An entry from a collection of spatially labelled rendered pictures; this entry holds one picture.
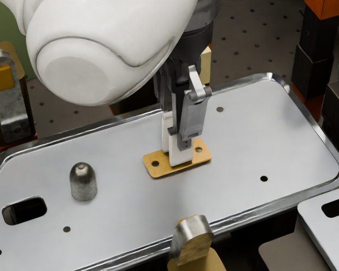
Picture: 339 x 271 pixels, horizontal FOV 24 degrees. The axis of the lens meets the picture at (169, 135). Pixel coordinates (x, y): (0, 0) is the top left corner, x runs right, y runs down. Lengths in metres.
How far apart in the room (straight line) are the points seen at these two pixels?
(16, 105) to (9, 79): 0.05
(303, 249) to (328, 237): 0.03
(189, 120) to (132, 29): 0.32
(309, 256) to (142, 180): 0.22
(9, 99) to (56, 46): 0.47
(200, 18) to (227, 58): 0.80
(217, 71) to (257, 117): 0.50
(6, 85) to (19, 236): 0.20
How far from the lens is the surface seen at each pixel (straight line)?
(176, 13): 0.62
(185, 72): 0.84
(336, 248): 0.95
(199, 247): 0.83
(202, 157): 1.00
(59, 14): 0.58
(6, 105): 1.04
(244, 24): 1.67
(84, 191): 0.96
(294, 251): 0.96
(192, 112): 0.87
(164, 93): 0.93
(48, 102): 1.51
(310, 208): 0.98
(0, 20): 1.45
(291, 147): 1.03
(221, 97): 1.09
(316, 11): 1.17
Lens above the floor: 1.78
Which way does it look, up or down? 49 degrees down
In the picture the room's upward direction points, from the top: straight up
